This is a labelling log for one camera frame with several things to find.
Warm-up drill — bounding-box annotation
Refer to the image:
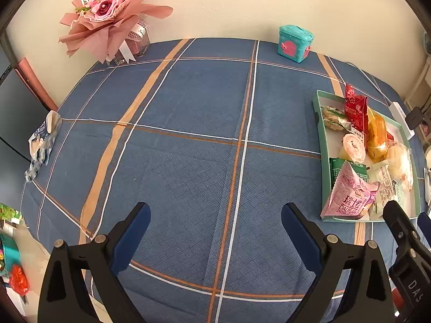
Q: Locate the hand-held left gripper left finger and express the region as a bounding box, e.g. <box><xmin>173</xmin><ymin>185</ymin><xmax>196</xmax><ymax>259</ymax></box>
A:
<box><xmin>37</xmin><ymin>202</ymin><xmax>151</xmax><ymax>323</ymax></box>

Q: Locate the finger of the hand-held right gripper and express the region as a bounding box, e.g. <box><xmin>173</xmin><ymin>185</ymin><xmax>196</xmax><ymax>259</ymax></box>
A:
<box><xmin>418</xmin><ymin>213</ymin><xmax>431</xmax><ymax>243</ymax></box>
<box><xmin>382</xmin><ymin>200</ymin><xmax>423</xmax><ymax>256</ymax></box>

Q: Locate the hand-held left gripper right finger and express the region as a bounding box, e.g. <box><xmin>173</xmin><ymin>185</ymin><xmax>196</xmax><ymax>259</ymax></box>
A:
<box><xmin>281</xmin><ymin>203</ymin><xmax>394</xmax><ymax>323</ymax></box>

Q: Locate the white snack packet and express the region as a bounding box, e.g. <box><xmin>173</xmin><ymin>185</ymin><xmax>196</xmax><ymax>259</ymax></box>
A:
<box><xmin>367</xmin><ymin>160</ymin><xmax>399</xmax><ymax>209</ymax></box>

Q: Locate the pink snack packet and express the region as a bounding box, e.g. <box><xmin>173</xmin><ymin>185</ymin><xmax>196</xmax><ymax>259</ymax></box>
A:
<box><xmin>320</xmin><ymin>160</ymin><xmax>381</xmax><ymax>222</ymax></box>

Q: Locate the white bun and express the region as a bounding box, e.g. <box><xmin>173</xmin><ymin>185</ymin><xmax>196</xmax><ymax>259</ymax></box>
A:
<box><xmin>385</xmin><ymin>141</ymin><xmax>414</xmax><ymax>192</ymax></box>

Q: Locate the dark green snack packet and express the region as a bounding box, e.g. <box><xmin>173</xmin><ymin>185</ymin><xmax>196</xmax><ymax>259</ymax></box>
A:
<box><xmin>329</xmin><ymin>157</ymin><xmax>368</xmax><ymax>189</ymax></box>

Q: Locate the pale jelly cup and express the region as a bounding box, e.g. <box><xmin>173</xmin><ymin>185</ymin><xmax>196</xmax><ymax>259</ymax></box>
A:
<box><xmin>338</xmin><ymin>133</ymin><xmax>367</xmax><ymax>163</ymax></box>

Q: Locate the yellow cake packet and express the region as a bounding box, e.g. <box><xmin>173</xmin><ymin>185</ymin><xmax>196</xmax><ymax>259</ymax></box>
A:
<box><xmin>365</xmin><ymin>107</ymin><xmax>396</xmax><ymax>162</ymax></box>

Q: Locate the white tray with teal rim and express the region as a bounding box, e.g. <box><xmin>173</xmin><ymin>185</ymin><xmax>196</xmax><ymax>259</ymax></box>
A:
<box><xmin>311</xmin><ymin>89</ymin><xmax>421</xmax><ymax>223</ymax></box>

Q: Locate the small red snack packet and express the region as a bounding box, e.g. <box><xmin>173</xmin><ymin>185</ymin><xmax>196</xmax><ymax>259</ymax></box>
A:
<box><xmin>343</xmin><ymin>82</ymin><xmax>369</xmax><ymax>142</ymax></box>

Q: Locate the cookie packet with green label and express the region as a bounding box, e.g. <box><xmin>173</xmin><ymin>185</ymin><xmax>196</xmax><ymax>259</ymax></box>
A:
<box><xmin>320</xmin><ymin>105</ymin><xmax>352</xmax><ymax>132</ymax></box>

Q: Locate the blue plaid tablecloth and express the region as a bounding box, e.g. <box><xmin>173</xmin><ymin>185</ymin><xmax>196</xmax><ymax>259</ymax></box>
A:
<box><xmin>20</xmin><ymin>38</ymin><xmax>431</xmax><ymax>323</ymax></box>

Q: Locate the white power strip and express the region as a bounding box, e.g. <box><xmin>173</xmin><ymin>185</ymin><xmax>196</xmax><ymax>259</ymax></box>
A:
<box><xmin>389</xmin><ymin>101</ymin><xmax>415</xmax><ymax>140</ymax></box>

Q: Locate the black power adapter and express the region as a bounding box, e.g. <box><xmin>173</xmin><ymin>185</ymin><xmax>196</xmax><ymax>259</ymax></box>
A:
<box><xmin>406</xmin><ymin>107</ymin><xmax>426</xmax><ymax>129</ymax></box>

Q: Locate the red orange object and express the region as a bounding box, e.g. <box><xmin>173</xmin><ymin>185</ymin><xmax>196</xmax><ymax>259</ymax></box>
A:
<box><xmin>8</xmin><ymin>264</ymin><xmax>31</xmax><ymax>295</ymax></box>

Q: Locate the teal plastic object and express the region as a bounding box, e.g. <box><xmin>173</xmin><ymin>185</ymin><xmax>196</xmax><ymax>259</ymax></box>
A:
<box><xmin>0</xmin><ymin>232</ymin><xmax>22</xmax><ymax>273</ymax></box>

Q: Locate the green object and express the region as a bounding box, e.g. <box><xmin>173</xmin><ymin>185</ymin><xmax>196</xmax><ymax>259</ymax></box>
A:
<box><xmin>0</xmin><ymin>203</ymin><xmax>22</xmax><ymax>224</ymax></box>

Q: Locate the crumpled blue white wrapper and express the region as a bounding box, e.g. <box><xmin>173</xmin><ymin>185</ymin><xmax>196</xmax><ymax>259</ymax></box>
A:
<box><xmin>24</xmin><ymin>110</ymin><xmax>63</xmax><ymax>183</ymax></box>

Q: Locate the glass vase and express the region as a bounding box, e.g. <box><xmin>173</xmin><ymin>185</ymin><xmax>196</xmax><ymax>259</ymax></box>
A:
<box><xmin>111</xmin><ymin>15</ymin><xmax>150</xmax><ymax>65</ymax></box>

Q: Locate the teal toy box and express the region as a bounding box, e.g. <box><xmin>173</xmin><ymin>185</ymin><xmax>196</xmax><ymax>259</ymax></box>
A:
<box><xmin>277</xmin><ymin>24</ymin><xmax>314</xmax><ymax>64</ymax></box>

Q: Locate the pink flower bouquet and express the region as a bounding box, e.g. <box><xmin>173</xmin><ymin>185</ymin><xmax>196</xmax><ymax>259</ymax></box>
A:
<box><xmin>59</xmin><ymin>0</ymin><xmax>174</xmax><ymax>64</ymax></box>

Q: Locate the white cable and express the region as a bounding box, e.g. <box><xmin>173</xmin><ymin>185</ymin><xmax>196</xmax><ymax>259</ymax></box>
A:
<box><xmin>347</xmin><ymin>62</ymin><xmax>393</xmax><ymax>106</ymax></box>

